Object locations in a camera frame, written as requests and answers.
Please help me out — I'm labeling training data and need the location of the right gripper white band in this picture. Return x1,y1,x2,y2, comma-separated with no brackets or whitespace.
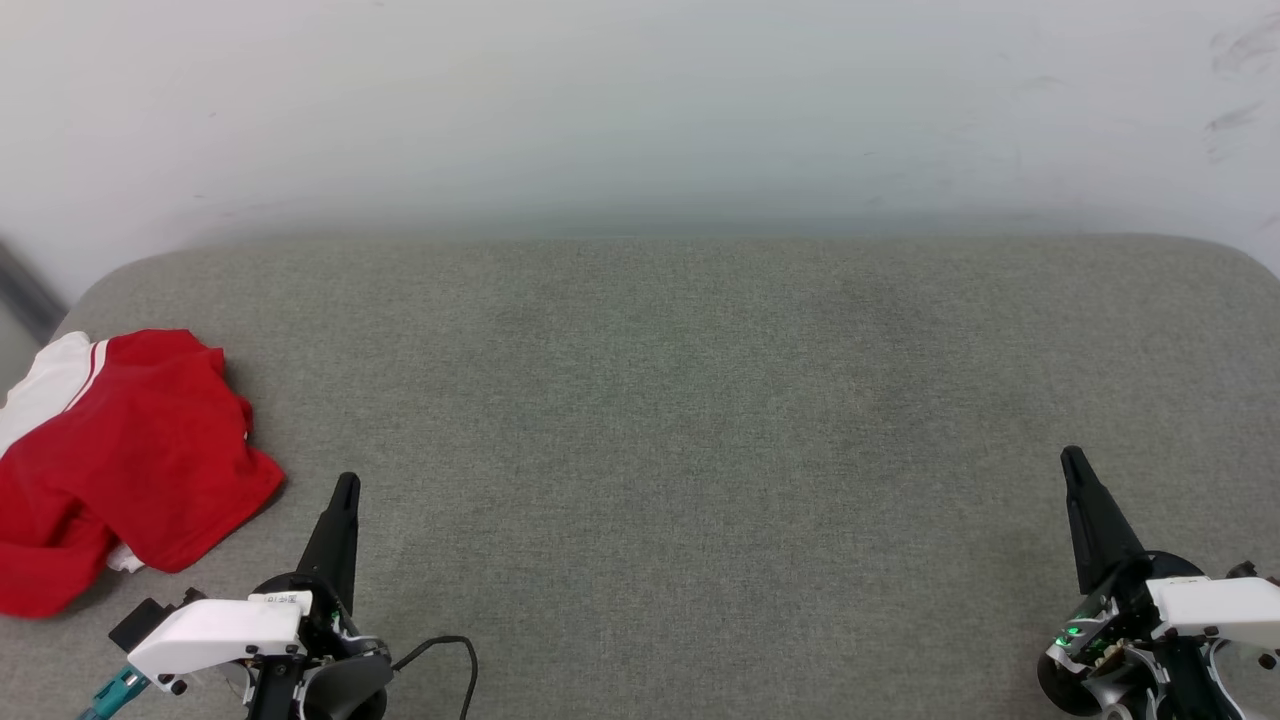
1037,446,1280,720

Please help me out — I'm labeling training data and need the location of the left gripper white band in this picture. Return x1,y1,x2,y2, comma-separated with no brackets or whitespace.
127,472,394,720

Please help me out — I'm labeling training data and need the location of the red and white shirt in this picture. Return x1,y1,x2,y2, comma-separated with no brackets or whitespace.
0,329,288,619

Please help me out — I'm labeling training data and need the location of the grey fabric sofa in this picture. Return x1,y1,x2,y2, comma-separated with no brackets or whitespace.
0,233,1280,720

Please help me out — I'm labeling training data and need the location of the left gripper thin black cable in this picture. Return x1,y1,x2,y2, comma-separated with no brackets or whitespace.
393,635,480,720

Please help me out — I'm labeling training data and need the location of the dark grey wall skirting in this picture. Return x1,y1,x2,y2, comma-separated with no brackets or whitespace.
0,238,68,347

